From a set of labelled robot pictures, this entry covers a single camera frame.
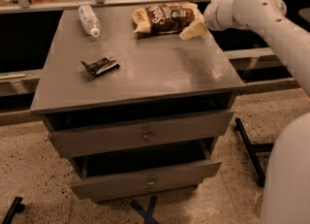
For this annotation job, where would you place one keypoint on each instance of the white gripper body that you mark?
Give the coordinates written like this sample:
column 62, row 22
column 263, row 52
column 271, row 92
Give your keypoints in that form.
column 211, row 16

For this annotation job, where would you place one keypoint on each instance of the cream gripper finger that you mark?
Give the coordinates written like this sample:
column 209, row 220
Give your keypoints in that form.
column 195, row 29

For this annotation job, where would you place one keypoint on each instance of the brown chip bag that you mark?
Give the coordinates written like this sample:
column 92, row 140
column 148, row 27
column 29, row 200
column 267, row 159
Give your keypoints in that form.
column 165, row 18

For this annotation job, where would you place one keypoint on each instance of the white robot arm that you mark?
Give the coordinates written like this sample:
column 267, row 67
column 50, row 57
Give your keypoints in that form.
column 286, row 194

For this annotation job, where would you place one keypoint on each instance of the black rxbar chocolate wrapper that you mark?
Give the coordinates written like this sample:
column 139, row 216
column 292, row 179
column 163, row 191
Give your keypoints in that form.
column 101, row 66

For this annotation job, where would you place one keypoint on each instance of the upper grey drawer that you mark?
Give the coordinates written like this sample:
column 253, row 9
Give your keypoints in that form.
column 135, row 134

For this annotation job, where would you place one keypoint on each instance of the grey drawer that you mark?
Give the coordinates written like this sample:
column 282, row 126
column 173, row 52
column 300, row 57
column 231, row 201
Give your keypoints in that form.
column 106, row 188
column 135, row 134

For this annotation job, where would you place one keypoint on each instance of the clear plastic water bottle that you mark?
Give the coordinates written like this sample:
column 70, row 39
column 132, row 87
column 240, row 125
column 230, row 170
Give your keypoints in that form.
column 89, row 21

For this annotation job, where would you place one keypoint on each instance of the grey drawer cabinet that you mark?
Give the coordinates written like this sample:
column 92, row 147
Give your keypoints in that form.
column 154, row 80

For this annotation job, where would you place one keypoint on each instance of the black table leg base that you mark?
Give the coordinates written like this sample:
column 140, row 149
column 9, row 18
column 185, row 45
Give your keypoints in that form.
column 252, row 150

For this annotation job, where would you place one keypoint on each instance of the lower grey drawer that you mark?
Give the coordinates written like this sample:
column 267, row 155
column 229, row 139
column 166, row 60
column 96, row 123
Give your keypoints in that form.
column 106, row 188

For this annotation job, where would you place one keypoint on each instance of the black leg bottom left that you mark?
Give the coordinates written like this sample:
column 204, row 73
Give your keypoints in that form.
column 17, row 206

